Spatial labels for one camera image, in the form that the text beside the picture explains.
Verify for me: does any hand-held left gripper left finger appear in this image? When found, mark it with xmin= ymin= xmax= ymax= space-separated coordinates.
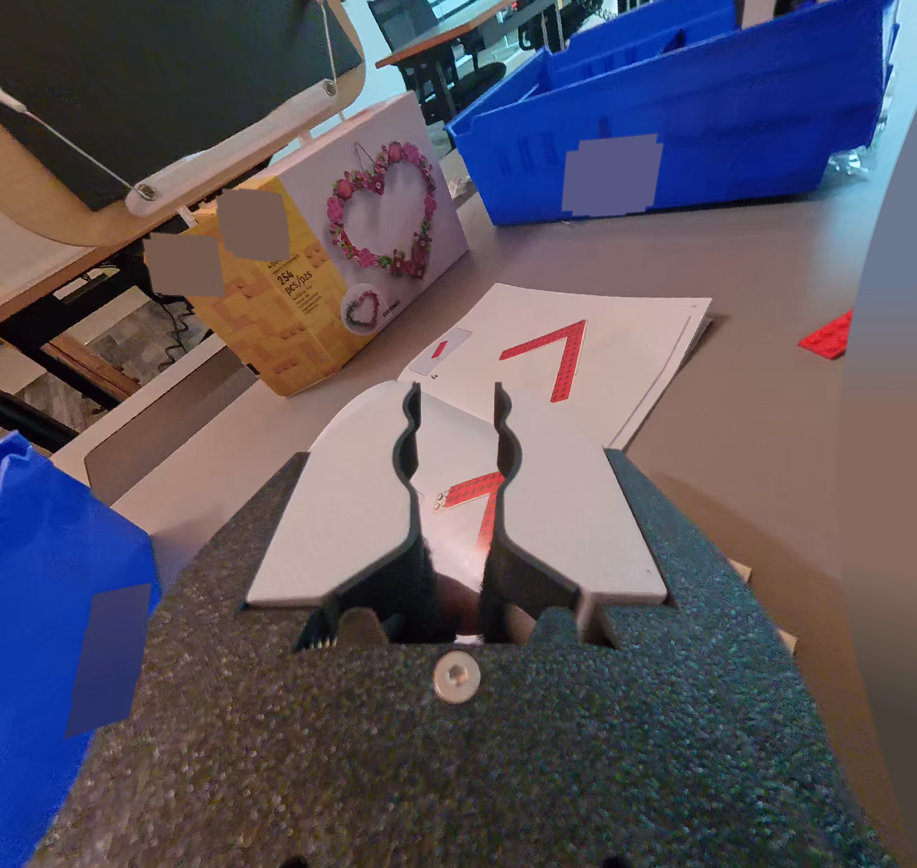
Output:
xmin=245 ymin=380 xmax=424 ymax=610

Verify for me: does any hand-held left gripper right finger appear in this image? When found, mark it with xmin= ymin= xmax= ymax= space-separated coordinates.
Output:
xmin=490 ymin=381 xmax=678 ymax=633

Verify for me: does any lego instruction booklet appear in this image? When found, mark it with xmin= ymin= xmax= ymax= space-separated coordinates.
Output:
xmin=308 ymin=282 xmax=714 ymax=575

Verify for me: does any long red lego plate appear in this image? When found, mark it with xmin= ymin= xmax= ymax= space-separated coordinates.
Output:
xmin=798 ymin=308 xmax=856 ymax=361

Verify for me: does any blue divided plastic bin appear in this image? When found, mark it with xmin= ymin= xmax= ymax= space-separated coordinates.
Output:
xmin=444 ymin=0 xmax=905 ymax=226

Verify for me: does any yellow white lego box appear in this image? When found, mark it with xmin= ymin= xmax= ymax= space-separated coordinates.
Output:
xmin=182 ymin=91 xmax=471 ymax=398

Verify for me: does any wood top office table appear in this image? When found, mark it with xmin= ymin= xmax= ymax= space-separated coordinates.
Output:
xmin=375 ymin=0 xmax=607 ymax=121

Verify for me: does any black office chair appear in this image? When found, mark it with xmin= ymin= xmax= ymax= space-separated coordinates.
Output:
xmin=367 ymin=0 xmax=508 ymax=124

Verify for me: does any bent plywood black chair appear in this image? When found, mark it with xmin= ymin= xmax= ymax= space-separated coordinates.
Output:
xmin=0 ymin=0 xmax=368 ymax=247

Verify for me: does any black coiled cable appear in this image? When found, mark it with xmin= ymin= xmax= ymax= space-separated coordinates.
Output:
xmin=159 ymin=294 xmax=200 ymax=376

